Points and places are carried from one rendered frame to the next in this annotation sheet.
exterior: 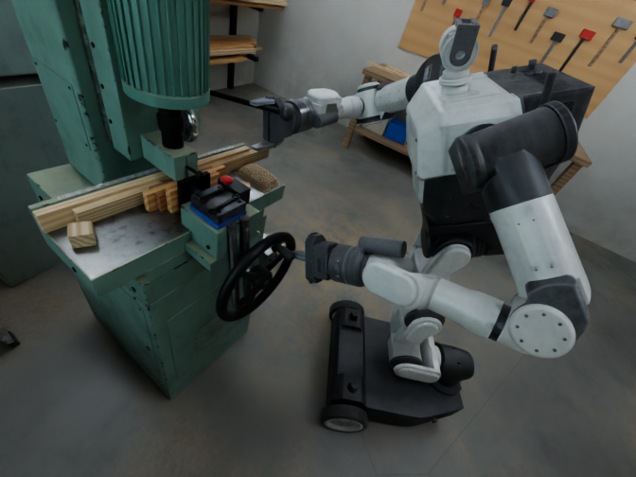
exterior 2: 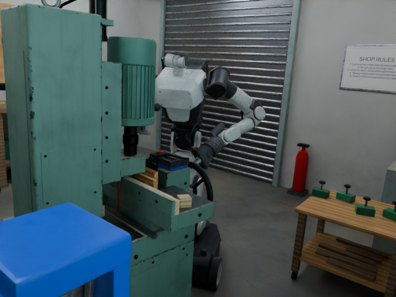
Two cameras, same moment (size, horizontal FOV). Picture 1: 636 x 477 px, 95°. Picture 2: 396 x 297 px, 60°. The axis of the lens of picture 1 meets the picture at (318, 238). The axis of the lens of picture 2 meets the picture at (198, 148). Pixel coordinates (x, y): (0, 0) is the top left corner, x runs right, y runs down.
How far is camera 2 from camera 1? 1.54 m
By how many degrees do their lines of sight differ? 65
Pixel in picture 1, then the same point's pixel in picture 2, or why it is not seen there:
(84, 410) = not seen: outside the picture
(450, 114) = (197, 80)
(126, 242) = not seen: hidden behind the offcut
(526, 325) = (258, 113)
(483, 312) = (249, 121)
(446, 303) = (243, 126)
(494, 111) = (201, 75)
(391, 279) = (233, 131)
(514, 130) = (223, 75)
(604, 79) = not seen: hidden behind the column
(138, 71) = (151, 108)
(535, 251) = (246, 98)
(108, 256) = (195, 200)
